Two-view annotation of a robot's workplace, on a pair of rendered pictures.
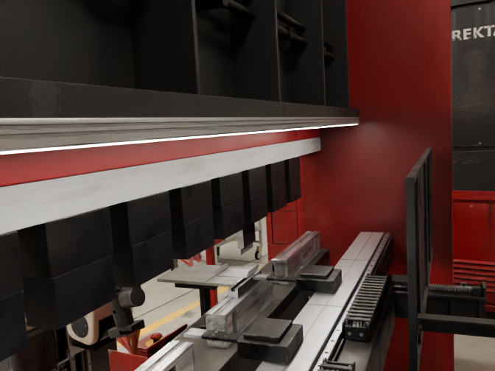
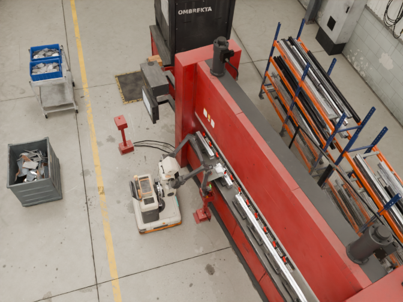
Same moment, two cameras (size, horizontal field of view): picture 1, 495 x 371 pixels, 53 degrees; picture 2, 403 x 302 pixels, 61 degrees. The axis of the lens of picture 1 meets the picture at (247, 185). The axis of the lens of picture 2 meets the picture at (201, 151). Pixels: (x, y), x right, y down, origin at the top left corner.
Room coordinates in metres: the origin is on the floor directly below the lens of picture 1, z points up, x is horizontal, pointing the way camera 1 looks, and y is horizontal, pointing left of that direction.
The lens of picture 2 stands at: (0.20, 2.39, 5.09)
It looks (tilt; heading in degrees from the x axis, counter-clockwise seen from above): 54 degrees down; 306
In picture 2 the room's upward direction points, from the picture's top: 6 degrees clockwise
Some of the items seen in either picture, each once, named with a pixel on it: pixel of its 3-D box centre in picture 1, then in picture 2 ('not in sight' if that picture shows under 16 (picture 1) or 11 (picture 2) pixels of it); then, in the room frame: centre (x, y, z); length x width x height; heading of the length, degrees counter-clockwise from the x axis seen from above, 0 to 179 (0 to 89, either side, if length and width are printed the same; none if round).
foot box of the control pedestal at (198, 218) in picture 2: not in sight; (201, 214); (1.52, 0.37, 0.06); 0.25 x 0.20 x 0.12; 61
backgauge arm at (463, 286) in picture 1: (390, 295); not in sight; (1.79, -0.51, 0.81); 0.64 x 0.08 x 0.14; 68
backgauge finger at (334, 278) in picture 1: (295, 276); not in sight; (1.45, -0.13, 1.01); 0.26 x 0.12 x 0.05; 68
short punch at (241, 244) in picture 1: (246, 235); not in sight; (1.52, 0.01, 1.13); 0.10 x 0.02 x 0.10; 158
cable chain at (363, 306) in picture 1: (367, 302); not in sight; (1.17, -0.28, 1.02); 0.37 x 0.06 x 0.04; 158
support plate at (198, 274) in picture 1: (206, 274); (213, 173); (1.57, 0.15, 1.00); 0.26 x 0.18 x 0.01; 68
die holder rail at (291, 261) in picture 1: (298, 255); (204, 144); (2.02, -0.20, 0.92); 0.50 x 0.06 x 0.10; 158
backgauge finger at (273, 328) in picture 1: (239, 334); not in sight; (1.05, 0.04, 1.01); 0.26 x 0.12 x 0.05; 68
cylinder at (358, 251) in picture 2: not in sight; (378, 248); (-0.36, 0.64, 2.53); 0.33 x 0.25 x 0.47; 158
